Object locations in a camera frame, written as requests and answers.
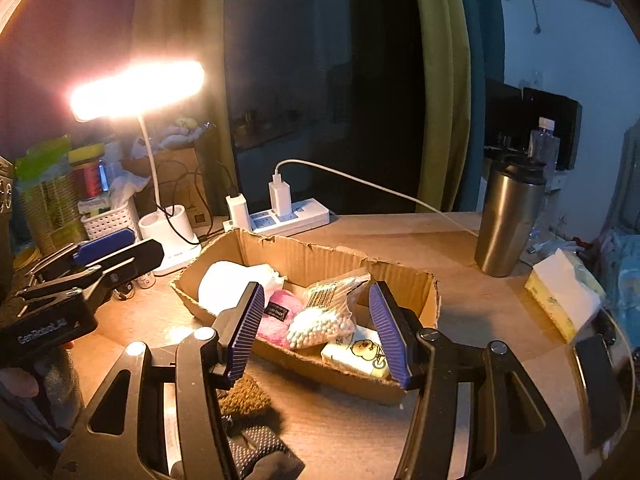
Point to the pink fuzzy sock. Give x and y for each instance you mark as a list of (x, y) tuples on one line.
[(280, 311)]

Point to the packaged paper cups green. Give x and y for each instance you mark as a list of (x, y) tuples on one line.
[(47, 193)]

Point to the brown paper bag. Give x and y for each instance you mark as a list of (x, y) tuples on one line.
[(180, 183)]

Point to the blue bed blanket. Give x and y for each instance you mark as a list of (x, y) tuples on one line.
[(619, 276)]

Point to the teal curtain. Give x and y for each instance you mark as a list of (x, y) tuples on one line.
[(485, 25)]

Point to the brown cardboard box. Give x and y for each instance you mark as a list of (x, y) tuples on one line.
[(304, 268)]

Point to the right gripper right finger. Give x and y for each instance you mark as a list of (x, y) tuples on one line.
[(513, 433)]

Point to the tissue box on table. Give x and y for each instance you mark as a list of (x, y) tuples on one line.
[(567, 292)]

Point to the grey dotted sock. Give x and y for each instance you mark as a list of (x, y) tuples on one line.
[(232, 451)]

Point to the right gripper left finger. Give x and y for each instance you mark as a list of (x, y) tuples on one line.
[(120, 435)]

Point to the bag of cotton swabs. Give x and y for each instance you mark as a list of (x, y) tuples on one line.
[(327, 312)]

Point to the white power strip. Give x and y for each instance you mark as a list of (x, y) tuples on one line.
[(306, 215)]

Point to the brown fuzzy sock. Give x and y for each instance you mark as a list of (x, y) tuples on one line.
[(244, 400)]

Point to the red can yellow lid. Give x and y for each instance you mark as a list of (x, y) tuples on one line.
[(86, 170)]

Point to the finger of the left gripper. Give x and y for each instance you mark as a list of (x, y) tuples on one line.
[(88, 252)]

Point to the yellow curtain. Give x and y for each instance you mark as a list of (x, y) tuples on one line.
[(447, 81)]

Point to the white desk lamp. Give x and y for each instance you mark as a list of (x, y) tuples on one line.
[(137, 90)]

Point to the person's left hand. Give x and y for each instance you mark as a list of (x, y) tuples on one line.
[(19, 383)]

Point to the steel travel tumbler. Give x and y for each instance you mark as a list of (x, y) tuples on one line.
[(512, 203)]

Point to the yellow tissue pocket pack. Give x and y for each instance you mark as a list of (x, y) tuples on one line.
[(360, 352)]

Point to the white woven basket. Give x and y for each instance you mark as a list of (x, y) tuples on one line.
[(123, 217)]

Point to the white charger with black cable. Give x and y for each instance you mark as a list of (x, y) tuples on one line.
[(238, 213)]

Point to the clear water bottle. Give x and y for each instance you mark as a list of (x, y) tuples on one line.
[(543, 144)]

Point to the white towel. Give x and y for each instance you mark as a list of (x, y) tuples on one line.
[(224, 282)]

